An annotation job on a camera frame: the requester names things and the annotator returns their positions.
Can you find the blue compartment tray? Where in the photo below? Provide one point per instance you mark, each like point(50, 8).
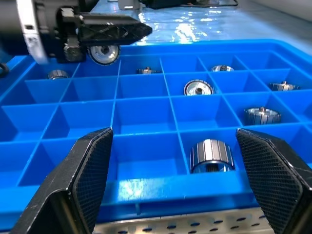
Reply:
point(146, 117)

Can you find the ribbed metal roller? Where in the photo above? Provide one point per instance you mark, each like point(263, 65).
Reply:
point(104, 54)
point(284, 86)
point(222, 68)
point(262, 116)
point(57, 74)
point(147, 71)
point(199, 88)
point(211, 156)

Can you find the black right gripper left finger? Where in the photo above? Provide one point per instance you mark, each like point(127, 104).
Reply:
point(56, 185)

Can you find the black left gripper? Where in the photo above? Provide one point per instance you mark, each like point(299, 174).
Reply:
point(52, 29)

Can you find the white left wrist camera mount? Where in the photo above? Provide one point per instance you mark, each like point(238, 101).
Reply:
point(33, 36)

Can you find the grey box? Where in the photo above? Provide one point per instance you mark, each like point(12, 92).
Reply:
point(129, 3)

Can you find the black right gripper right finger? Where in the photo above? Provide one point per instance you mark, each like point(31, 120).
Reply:
point(275, 175)

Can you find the perforated steel tray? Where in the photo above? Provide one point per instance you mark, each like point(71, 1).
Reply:
point(185, 223)

